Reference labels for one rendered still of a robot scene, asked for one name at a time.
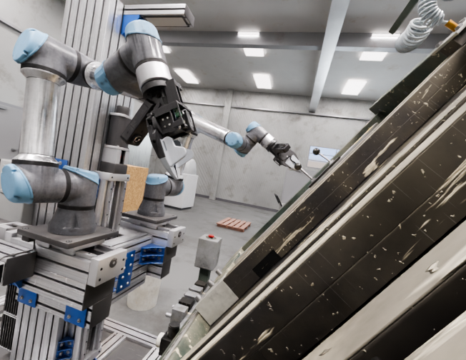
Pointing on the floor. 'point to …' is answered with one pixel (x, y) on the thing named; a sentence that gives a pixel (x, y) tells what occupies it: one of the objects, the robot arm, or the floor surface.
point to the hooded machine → (185, 199)
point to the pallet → (234, 224)
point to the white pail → (144, 295)
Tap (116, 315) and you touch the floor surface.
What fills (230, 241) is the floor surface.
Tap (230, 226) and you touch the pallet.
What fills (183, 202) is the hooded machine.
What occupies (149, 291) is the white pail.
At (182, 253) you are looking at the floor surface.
